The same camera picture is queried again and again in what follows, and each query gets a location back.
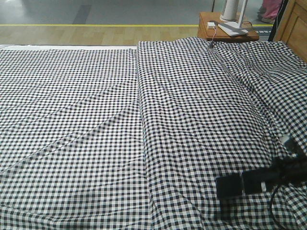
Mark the wooden headboard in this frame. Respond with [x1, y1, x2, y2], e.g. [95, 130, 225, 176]
[273, 0, 307, 61]

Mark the black smartphone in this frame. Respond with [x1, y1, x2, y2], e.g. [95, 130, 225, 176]
[242, 168, 275, 195]

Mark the person in pink trousers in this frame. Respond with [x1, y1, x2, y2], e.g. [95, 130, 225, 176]
[258, 0, 283, 24]

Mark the white cylindrical humidifier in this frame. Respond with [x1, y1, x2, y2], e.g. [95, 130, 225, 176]
[220, 0, 239, 22]

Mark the wooden bedside table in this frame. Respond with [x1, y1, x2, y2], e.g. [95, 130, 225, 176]
[197, 11, 259, 43]

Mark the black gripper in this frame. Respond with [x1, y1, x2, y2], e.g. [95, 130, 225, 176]
[215, 155, 307, 198]

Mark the black white checkered bed sheet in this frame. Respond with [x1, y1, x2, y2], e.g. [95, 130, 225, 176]
[0, 48, 151, 230]

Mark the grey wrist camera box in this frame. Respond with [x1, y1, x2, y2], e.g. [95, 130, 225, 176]
[279, 134, 294, 148]

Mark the small white charger box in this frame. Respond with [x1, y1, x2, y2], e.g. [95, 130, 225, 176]
[207, 22, 215, 29]

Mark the black white checkered quilt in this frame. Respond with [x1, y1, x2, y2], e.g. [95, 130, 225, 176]
[136, 37, 307, 230]

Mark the white desk lamp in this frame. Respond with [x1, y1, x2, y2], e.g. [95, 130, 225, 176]
[218, 0, 248, 36]

